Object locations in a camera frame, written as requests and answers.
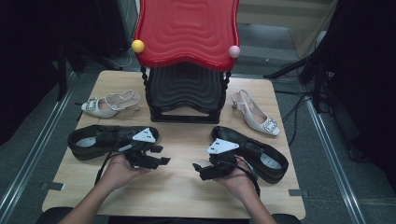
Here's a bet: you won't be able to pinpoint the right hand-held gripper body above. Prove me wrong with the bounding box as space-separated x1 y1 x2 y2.
205 138 240 175

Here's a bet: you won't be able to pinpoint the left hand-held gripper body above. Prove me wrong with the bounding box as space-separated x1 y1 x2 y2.
120 127 163 171

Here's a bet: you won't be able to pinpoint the red and black shoe rack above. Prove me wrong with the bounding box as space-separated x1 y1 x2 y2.
132 0 241 124

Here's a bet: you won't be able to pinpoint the person's right hand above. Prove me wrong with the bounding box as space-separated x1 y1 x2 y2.
214 164 260 201

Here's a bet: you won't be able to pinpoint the person's left hand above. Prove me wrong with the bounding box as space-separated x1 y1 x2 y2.
99 153 152 192

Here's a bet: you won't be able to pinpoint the white heeled shoe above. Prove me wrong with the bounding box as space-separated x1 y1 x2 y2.
80 89 142 119
231 89 280 137

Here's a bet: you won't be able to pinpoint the person's right leg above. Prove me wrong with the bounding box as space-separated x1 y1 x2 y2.
270 213 302 224

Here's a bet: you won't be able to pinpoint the person's leg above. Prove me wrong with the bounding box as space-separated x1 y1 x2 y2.
270 213 302 224
35 206 75 224

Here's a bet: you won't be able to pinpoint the black tape mark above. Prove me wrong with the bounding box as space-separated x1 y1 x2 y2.
288 189 310 199
38 181 65 191

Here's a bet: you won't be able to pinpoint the black metal stand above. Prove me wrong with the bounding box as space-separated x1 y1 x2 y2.
55 43 68 101

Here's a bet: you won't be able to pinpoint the black tripod stand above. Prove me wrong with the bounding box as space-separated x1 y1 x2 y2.
262 50 332 114

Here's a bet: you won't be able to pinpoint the person's left leg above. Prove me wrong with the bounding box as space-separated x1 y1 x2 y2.
35 206 75 224

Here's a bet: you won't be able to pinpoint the black curtain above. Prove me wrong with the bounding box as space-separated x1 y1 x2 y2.
323 0 396 190
0 0 129 146

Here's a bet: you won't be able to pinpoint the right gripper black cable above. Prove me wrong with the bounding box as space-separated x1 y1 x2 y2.
233 155 262 198

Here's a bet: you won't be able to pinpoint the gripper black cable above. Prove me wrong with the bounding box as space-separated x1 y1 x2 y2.
93 130 134 186
233 155 262 198

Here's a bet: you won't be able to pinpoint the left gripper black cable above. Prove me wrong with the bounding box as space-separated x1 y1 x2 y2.
93 130 134 186

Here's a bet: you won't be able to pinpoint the white floor cable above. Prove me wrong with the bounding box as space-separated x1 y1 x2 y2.
108 48 134 70

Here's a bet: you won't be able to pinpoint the black floor cables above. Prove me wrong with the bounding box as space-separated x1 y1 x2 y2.
275 89 314 147

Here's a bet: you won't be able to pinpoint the metal floor rail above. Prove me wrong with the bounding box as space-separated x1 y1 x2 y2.
0 71 79 223
305 99 368 224

